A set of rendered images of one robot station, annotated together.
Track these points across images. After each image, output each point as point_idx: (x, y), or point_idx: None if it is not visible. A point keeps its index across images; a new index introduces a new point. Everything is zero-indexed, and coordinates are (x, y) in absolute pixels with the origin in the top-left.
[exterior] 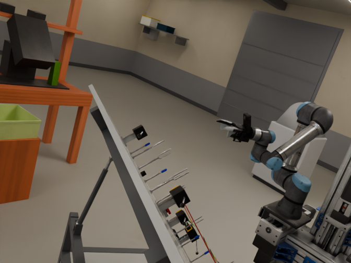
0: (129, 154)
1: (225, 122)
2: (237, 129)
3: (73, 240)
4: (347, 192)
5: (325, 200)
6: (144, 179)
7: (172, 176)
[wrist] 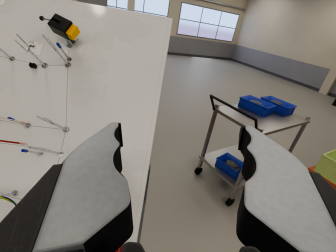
0: (9, 16)
1: (250, 174)
2: (42, 220)
3: None
4: None
5: None
6: (80, 116)
7: (50, 120)
